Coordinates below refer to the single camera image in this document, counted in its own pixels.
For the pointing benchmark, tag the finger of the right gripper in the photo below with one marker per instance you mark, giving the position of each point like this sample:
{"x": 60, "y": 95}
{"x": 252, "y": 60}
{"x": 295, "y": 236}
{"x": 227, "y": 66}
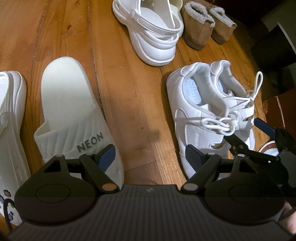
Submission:
{"x": 264, "y": 126}
{"x": 239, "y": 147}

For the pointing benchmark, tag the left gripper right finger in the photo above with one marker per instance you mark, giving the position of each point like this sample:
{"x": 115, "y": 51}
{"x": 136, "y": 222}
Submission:
{"x": 205, "y": 167}

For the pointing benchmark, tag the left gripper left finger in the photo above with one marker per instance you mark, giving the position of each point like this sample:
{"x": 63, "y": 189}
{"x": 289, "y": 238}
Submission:
{"x": 95, "y": 167}

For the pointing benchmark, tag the white lace sneaker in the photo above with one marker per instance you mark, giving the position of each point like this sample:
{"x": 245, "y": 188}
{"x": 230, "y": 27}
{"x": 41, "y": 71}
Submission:
{"x": 200, "y": 116}
{"x": 237, "y": 99}

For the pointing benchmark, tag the white clog with charms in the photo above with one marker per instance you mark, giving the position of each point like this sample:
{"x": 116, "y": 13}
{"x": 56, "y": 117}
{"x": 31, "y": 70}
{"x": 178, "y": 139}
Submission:
{"x": 153, "y": 29}

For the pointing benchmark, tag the tan fleece boot right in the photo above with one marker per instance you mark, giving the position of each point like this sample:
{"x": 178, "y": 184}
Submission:
{"x": 224, "y": 26}

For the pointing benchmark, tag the tan fleece boot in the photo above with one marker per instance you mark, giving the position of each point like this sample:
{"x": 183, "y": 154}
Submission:
{"x": 198, "y": 24}
{"x": 224, "y": 26}

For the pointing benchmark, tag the tan fleece boot left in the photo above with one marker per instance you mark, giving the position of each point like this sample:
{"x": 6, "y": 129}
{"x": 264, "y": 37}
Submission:
{"x": 198, "y": 24}

